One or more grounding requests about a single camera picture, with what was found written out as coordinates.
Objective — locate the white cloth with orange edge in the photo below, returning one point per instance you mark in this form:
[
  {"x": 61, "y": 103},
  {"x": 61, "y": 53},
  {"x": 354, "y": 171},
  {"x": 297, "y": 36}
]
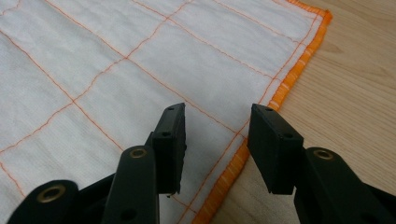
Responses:
[{"x": 124, "y": 62}]

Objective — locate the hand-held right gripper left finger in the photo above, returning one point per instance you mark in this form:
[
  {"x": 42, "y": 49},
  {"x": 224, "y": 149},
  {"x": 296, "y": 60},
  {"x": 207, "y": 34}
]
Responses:
[{"x": 169, "y": 149}]

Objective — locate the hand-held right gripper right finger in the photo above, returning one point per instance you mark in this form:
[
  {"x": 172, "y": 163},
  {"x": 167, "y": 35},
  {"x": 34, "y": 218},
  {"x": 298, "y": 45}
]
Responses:
[{"x": 275, "y": 152}]

